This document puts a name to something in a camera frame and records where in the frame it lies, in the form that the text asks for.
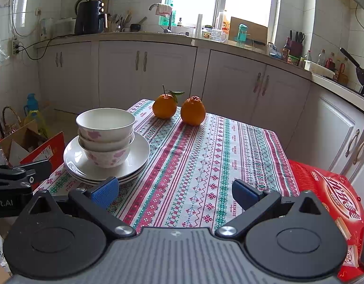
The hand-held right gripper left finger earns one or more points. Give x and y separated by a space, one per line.
106 191

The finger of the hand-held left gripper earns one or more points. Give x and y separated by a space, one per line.
40 168

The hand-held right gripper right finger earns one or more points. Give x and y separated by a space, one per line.
244 193

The white plate fruit print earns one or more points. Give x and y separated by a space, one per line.
78 176
137 153
84 181

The white bowl pink floral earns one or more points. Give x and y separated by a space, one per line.
105 158
126 145
105 121

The brown cardboard box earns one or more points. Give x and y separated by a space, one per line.
25 142

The wicker basket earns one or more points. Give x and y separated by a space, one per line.
12 124

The patterned tablecloth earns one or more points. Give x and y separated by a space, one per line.
199 159

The blue thermos jug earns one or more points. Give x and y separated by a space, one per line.
30 105

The red printed gift box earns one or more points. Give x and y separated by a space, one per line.
312 183

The orange with green leaves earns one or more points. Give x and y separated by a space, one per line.
164 106

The white power strip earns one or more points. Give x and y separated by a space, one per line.
16 46

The white electric kettle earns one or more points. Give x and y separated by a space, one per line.
46 29

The blue plastic bag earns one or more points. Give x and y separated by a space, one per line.
275 51

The white plastic tray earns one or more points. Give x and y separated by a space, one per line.
319 68

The dark sauce bottle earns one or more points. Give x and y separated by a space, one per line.
286 51

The yellow oil bottle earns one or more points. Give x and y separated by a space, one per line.
343 75

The knife block with knives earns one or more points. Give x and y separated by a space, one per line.
297 46

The black air fryer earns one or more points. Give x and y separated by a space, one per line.
92 17

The glass mug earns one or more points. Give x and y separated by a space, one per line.
217 35

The wooden cutting board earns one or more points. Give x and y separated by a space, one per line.
258 29

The utensil holder with utensils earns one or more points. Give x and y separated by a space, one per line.
120 23

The black wok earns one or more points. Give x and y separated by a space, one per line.
363 77

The small black pot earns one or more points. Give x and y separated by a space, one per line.
137 27

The orange juice bottle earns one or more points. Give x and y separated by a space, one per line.
226 23

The metal faucet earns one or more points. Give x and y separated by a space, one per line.
169 20

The green dish soap bottle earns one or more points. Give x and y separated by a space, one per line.
173 16

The pink cloth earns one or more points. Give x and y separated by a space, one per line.
164 9

